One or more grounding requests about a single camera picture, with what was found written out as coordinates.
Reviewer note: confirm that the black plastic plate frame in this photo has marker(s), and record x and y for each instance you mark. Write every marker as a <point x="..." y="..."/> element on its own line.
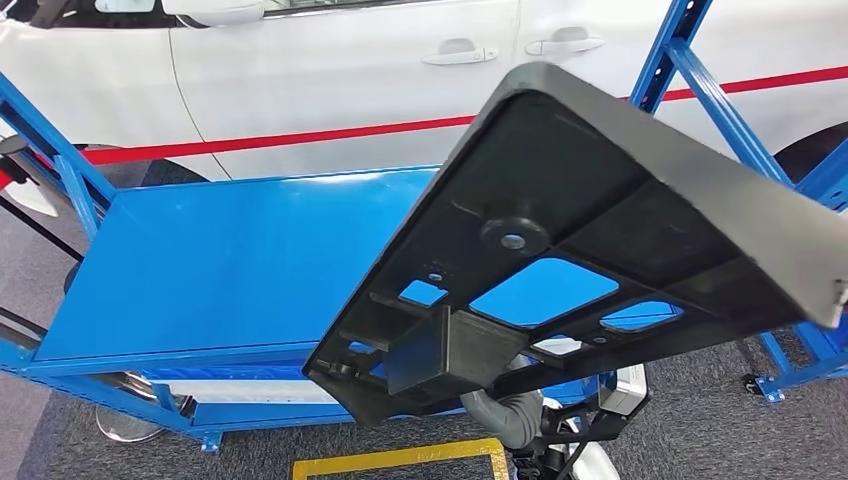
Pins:
<point x="563" y="166"/>

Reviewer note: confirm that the blue metal shelf rack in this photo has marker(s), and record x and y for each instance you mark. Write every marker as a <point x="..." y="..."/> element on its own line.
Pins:
<point x="199" y="265"/>
<point x="828" y="344"/>

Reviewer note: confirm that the long red barrier belt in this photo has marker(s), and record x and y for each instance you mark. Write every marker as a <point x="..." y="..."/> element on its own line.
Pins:
<point x="265" y="140"/>

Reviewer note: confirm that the white car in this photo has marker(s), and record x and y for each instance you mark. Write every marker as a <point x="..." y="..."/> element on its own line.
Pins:
<point x="298" y="79"/>

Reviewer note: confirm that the blue plastic bin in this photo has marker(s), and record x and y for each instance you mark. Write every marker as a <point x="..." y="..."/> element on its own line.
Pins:
<point x="570" y="391"/>
<point x="232" y="372"/>

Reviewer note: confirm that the black base stanchion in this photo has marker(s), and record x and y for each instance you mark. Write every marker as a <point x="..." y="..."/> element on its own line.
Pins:
<point x="71" y="277"/>

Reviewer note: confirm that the short red barrier belt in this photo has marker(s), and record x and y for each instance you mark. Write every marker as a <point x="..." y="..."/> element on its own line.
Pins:
<point x="4" y="180"/>

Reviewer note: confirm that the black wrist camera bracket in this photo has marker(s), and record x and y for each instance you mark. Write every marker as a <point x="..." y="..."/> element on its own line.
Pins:
<point x="583" y="430"/>

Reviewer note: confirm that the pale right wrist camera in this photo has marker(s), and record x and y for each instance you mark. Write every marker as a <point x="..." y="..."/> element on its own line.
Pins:
<point x="626" y="391"/>

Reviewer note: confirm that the chrome stanchion post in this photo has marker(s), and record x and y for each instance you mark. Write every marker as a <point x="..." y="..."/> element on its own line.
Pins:
<point x="126" y="424"/>

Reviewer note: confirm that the black-topped stanchion post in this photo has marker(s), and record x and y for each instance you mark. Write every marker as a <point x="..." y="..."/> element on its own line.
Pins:
<point x="13" y="144"/>

